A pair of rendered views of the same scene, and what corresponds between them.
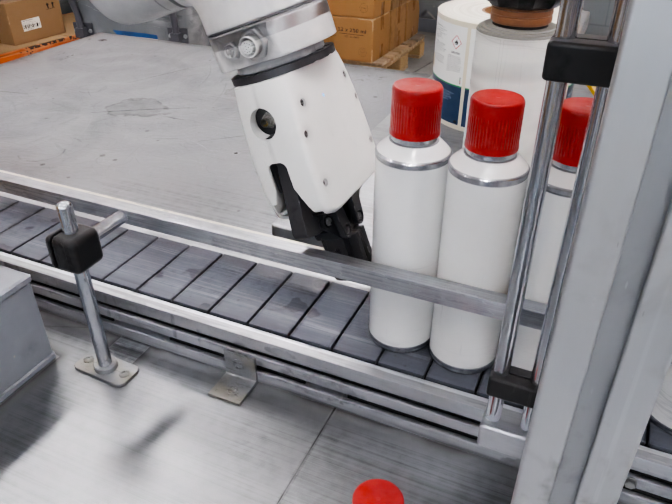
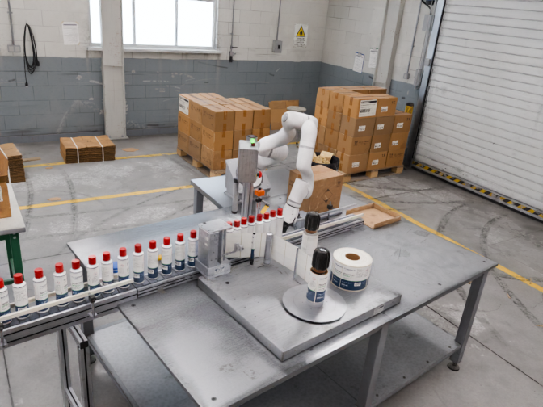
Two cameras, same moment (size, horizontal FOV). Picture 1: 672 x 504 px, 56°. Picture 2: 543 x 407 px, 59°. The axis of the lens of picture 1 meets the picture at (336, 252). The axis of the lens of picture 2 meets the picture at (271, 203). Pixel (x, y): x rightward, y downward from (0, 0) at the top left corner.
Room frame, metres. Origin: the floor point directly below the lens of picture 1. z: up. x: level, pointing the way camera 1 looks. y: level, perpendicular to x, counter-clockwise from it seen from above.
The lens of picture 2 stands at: (1.42, -2.43, 2.20)
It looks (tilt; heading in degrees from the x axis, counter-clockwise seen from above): 23 degrees down; 115
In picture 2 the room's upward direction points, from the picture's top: 5 degrees clockwise
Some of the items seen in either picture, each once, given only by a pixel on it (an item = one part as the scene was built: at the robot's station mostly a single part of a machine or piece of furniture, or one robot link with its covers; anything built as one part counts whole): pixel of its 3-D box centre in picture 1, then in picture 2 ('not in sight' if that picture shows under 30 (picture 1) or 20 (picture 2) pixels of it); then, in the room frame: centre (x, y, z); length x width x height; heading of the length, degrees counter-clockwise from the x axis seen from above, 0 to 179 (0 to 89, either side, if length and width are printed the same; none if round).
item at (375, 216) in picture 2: not in sight; (373, 215); (0.77, 0.77, 0.85); 0.30 x 0.26 x 0.04; 66
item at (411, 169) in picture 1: (408, 223); (278, 224); (0.40, -0.05, 0.98); 0.05 x 0.05 x 0.20
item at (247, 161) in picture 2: not in sight; (247, 161); (0.24, -0.20, 1.38); 0.17 x 0.10 x 0.19; 121
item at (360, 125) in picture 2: not in sight; (359, 132); (-0.35, 4.26, 0.57); 1.20 x 0.85 x 1.14; 61
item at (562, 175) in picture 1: (555, 251); (265, 228); (0.36, -0.15, 0.98); 0.05 x 0.05 x 0.20
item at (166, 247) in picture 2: not in sight; (166, 255); (0.10, -0.72, 0.98); 0.05 x 0.05 x 0.20
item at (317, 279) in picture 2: not in sight; (318, 276); (0.84, -0.54, 1.04); 0.09 x 0.09 x 0.29
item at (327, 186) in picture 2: not in sight; (314, 190); (0.36, 0.62, 0.99); 0.30 x 0.24 x 0.27; 65
